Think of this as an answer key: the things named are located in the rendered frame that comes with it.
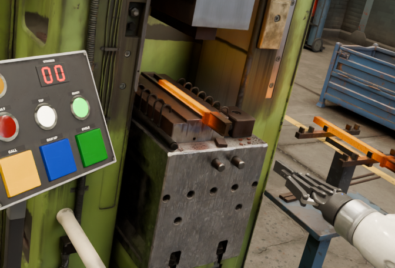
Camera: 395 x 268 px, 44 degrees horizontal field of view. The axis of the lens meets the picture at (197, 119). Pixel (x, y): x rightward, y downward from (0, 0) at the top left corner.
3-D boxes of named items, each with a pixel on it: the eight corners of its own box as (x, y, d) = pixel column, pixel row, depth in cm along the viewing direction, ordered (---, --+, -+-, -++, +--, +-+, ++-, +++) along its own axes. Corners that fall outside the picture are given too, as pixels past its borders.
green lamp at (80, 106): (91, 118, 113) (93, 100, 111) (72, 119, 110) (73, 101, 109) (86, 113, 115) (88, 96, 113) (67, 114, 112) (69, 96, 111)
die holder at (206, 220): (240, 255, 176) (269, 144, 160) (146, 280, 154) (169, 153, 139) (165, 180, 218) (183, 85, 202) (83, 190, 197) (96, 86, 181)
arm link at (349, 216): (373, 243, 107) (352, 228, 112) (387, 208, 104) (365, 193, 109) (346, 251, 102) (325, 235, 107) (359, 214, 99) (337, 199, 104)
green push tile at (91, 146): (108, 158, 116) (100, 127, 115) (86, 167, 110) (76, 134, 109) (103, 159, 117) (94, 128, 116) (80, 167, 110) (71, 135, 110)
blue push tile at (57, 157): (78, 170, 107) (68, 137, 107) (51, 181, 101) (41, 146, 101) (72, 171, 108) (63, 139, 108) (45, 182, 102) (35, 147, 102)
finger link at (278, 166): (293, 183, 121) (291, 183, 120) (274, 170, 126) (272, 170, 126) (296, 172, 120) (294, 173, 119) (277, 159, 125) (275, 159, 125)
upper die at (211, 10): (248, 30, 144) (255, -3, 141) (191, 26, 133) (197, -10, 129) (177, 0, 175) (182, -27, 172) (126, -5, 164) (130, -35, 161)
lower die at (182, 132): (223, 139, 156) (228, 114, 153) (169, 143, 145) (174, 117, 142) (161, 93, 188) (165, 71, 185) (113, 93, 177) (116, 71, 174)
